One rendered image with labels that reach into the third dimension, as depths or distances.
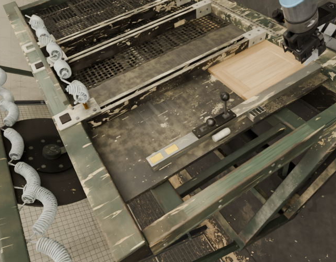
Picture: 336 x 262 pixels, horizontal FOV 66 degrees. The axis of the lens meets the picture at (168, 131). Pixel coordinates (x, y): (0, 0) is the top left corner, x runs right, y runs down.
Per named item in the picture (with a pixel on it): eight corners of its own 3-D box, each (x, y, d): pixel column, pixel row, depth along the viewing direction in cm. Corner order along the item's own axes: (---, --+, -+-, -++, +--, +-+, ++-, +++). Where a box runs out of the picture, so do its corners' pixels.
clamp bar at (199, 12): (212, 13, 174) (214, -26, 156) (43, 88, 143) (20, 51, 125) (204, 8, 180) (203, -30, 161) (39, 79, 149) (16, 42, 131)
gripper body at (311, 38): (283, 53, 81) (276, 30, 71) (306, 31, 79) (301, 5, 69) (302, 65, 76) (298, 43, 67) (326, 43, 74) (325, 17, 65)
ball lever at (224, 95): (232, 118, 108) (232, 92, 99) (225, 122, 107) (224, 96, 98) (226, 113, 111) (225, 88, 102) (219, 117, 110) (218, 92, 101)
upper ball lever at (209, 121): (208, 131, 107) (219, 122, 94) (201, 135, 106) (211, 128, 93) (203, 123, 107) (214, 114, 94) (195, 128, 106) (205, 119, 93)
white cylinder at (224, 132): (215, 143, 106) (230, 134, 108) (216, 139, 104) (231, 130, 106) (211, 139, 108) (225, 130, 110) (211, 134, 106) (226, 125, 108)
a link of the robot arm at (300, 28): (300, -7, 65) (327, 6, 61) (302, 5, 69) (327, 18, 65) (277, 16, 67) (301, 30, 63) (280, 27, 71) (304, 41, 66)
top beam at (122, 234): (152, 251, 82) (146, 243, 75) (124, 271, 80) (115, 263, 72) (22, 13, 212) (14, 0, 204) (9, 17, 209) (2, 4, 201)
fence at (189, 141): (320, 73, 126) (322, 66, 122) (153, 172, 101) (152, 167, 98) (311, 67, 128) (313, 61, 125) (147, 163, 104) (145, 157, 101)
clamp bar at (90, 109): (267, 43, 145) (275, 0, 127) (69, 145, 115) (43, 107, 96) (254, 36, 151) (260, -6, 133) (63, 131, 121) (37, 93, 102)
